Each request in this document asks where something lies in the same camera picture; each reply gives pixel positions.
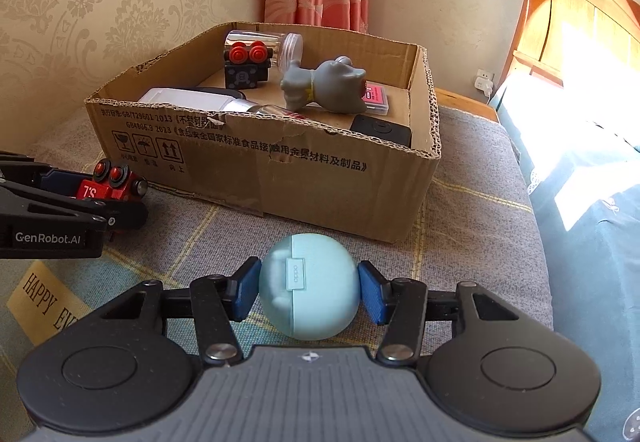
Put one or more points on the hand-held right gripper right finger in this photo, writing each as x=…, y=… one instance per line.
x=372, y=292

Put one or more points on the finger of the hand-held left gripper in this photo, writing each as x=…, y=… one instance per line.
x=55, y=182
x=120, y=217

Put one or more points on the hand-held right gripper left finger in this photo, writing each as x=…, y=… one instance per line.
x=247, y=289

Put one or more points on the red toy train car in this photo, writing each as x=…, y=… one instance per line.
x=95, y=192

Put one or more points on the light blue earbud case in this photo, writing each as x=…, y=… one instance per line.
x=310, y=287

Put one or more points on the cardboard box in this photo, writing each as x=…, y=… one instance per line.
x=300, y=192

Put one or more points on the grey plaid cloth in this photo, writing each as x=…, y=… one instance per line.
x=450, y=242

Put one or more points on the black rectangular device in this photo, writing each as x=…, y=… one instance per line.
x=380, y=129

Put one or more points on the dark grey toy train car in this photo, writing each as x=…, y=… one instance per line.
x=245, y=71

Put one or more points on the pink card case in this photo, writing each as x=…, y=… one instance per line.
x=376, y=96

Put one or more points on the grey cat figurine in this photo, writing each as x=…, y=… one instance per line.
x=325, y=84

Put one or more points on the blue printed bedsheet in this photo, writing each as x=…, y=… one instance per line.
x=590, y=247

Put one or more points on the white charger plug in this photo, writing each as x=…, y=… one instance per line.
x=482, y=85

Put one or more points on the clear plastic toothpick jar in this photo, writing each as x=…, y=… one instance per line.
x=292, y=49

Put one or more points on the wooden bed headboard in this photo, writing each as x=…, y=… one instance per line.
x=565, y=16

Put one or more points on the white wall socket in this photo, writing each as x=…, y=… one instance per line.
x=484, y=72

